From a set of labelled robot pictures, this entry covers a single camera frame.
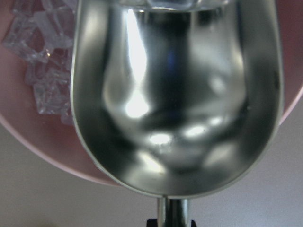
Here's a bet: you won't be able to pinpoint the clear ice cubes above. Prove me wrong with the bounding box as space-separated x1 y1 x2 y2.
3 0 78 125

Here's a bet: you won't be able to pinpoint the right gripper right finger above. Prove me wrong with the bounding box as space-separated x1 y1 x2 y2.
189 220 196 227

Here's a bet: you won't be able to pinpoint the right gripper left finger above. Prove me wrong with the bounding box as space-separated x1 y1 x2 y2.
146 219 157 227

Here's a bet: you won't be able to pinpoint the metal ice scoop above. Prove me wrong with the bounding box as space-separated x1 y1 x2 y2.
71 0 284 227

